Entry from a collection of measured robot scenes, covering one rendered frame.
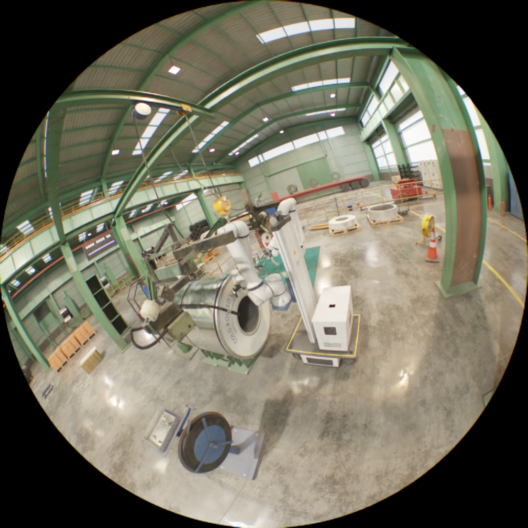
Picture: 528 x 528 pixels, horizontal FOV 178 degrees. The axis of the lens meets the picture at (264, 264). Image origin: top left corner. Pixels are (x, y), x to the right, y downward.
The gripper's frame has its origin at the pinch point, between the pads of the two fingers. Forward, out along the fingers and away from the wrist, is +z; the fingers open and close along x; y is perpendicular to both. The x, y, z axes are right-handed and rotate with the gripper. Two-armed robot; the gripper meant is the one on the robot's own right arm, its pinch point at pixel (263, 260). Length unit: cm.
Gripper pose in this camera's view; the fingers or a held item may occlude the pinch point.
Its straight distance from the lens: 223.9
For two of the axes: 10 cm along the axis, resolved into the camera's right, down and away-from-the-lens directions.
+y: -4.8, 0.6, -8.8
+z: -4.8, 8.2, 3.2
